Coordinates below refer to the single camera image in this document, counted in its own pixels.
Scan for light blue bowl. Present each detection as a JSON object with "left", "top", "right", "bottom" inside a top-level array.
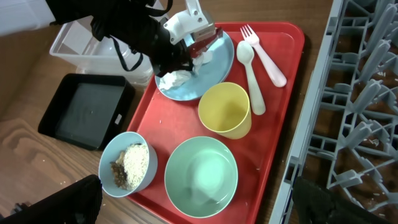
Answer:
[{"left": 98, "top": 132, "right": 158, "bottom": 197}]

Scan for green bowl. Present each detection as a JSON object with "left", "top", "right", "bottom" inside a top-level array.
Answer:
[{"left": 164, "top": 136, "right": 238, "bottom": 218}]

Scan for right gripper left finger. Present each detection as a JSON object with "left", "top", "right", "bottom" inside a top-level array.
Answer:
[{"left": 1, "top": 174, "right": 103, "bottom": 224}]

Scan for white napkin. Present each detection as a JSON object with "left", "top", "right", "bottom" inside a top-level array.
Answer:
[{"left": 159, "top": 51, "right": 213, "bottom": 90}]

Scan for rice and food scraps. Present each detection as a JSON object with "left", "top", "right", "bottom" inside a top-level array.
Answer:
[{"left": 110, "top": 143, "right": 149, "bottom": 191}]

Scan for white plastic fork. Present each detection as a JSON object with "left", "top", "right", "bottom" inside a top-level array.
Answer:
[{"left": 240, "top": 24, "right": 287, "bottom": 88}]

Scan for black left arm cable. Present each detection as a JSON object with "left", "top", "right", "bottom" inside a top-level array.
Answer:
[{"left": 110, "top": 0, "right": 174, "bottom": 72}]

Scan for clear plastic bin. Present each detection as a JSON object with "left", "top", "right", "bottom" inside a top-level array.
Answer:
[{"left": 49, "top": 16, "right": 153, "bottom": 88}]

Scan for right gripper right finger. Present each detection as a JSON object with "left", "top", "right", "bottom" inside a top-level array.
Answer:
[{"left": 292, "top": 177, "right": 389, "bottom": 224}]

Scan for black tray bin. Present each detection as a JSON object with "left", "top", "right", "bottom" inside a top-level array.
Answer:
[{"left": 38, "top": 73, "right": 136, "bottom": 151}]

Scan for red snack wrapper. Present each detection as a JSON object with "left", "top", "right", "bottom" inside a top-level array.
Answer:
[{"left": 188, "top": 28, "right": 223, "bottom": 58}]

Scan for white plastic spoon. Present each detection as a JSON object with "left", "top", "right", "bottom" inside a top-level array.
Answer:
[{"left": 236, "top": 40, "right": 266, "bottom": 115}]

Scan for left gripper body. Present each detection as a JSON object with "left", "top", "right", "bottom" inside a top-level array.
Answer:
[{"left": 136, "top": 17, "right": 193, "bottom": 77}]

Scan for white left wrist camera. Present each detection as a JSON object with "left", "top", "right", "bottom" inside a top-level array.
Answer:
[{"left": 164, "top": 0, "right": 216, "bottom": 45}]

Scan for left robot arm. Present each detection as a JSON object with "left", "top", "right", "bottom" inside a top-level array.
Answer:
[{"left": 46, "top": 0, "right": 193, "bottom": 77}]

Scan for yellow plastic cup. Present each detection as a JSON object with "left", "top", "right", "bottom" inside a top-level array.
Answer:
[{"left": 198, "top": 82, "right": 252, "bottom": 139}]

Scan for light blue plate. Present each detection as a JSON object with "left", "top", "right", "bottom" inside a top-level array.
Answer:
[{"left": 155, "top": 31, "right": 235, "bottom": 101}]

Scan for grey dishwasher rack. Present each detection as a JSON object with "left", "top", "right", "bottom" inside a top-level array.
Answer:
[{"left": 269, "top": 0, "right": 397, "bottom": 223}]

